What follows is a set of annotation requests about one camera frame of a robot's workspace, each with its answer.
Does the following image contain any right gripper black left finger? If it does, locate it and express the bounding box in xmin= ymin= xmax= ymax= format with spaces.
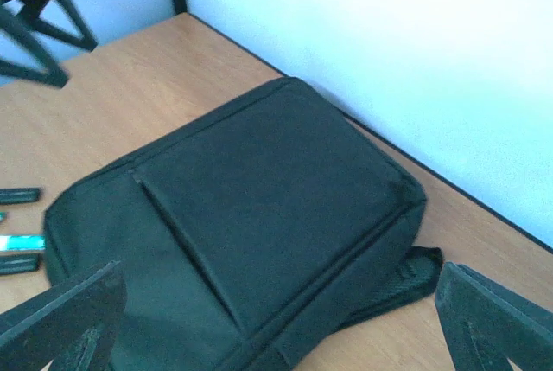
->
xmin=1 ymin=261 xmax=127 ymax=370

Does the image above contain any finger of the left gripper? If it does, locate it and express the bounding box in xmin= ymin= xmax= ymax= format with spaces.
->
xmin=1 ymin=6 xmax=69 ymax=87

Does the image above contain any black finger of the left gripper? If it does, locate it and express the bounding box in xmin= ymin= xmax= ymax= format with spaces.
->
xmin=25 ymin=0 xmax=98 ymax=52

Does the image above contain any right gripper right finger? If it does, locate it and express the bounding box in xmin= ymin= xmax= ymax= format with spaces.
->
xmin=435 ymin=262 xmax=552 ymax=370

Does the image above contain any black student backpack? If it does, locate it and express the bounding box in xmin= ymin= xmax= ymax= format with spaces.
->
xmin=44 ymin=78 xmax=442 ymax=370

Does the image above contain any green highlighter marker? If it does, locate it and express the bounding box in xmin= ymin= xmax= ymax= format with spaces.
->
xmin=0 ymin=253 xmax=41 ymax=276

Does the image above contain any white green glue stick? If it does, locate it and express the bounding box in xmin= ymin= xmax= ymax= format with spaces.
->
xmin=0 ymin=235 xmax=45 ymax=253

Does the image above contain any pink highlighter marker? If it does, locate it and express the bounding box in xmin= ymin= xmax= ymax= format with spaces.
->
xmin=0 ymin=188 xmax=41 ymax=205

